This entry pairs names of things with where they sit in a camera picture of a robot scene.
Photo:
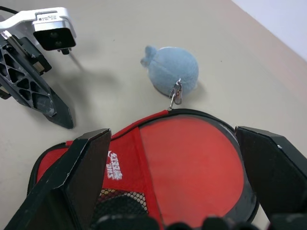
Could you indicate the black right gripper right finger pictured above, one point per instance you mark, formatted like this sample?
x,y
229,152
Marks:
x,y
275,172

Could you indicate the red black paddle case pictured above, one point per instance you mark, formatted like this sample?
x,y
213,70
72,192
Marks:
x,y
124,153

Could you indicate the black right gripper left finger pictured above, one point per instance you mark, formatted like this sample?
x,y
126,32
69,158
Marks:
x,y
72,182

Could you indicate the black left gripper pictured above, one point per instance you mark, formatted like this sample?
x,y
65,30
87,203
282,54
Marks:
x,y
36,56

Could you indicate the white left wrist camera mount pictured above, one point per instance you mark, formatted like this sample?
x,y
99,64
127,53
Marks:
x,y
55,18

